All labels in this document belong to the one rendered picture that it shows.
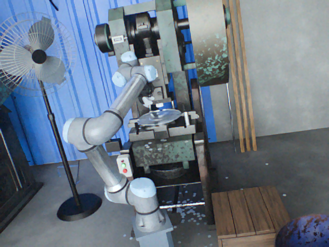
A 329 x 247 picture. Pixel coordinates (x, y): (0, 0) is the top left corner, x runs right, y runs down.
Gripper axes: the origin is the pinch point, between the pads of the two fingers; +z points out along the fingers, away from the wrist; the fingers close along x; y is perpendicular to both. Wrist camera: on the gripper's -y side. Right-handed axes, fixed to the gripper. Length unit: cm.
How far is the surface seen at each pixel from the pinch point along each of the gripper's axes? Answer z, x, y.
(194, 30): -34, 17, 34
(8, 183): 68, -15, -160
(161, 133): 28.1, 4.2, -1.3
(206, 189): 61, -16, 25
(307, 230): 34, -54, 85
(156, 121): 18.9, 5.9, -2.6
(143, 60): -10.8, 30.4, -7.9
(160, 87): 5.3, 22.8, 0.5
